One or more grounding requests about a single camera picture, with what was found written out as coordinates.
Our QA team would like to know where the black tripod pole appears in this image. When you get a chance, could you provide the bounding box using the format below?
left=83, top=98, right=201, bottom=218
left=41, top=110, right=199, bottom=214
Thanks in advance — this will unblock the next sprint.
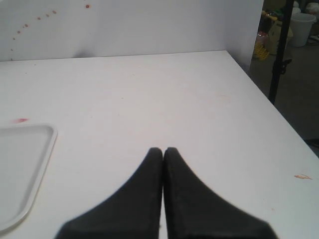
left=268, top=0, right=294, bottom=105

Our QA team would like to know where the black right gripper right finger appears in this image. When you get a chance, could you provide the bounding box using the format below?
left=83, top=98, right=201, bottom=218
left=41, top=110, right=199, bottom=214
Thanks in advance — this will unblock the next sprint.
left=163, top=147, right=275, bottom=239

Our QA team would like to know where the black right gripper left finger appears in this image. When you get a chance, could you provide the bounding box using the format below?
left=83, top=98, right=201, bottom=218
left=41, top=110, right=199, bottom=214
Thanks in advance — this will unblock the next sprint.
left=56, top=147, right=163, bottom=239

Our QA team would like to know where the white rectangular plastic tray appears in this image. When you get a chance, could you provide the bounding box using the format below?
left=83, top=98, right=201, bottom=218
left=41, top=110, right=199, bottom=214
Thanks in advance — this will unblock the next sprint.
left=0, top=123, right=58, bottom=234

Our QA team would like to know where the yellow cart clutter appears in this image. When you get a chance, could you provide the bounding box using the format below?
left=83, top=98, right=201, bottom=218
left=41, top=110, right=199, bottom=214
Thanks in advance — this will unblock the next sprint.
left=253, top=10, right=284, bottom=61

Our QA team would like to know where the white plastic bucket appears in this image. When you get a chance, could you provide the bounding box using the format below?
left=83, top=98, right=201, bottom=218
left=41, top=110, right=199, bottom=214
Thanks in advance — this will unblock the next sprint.
left=290, top=13, right=317, bottom=47

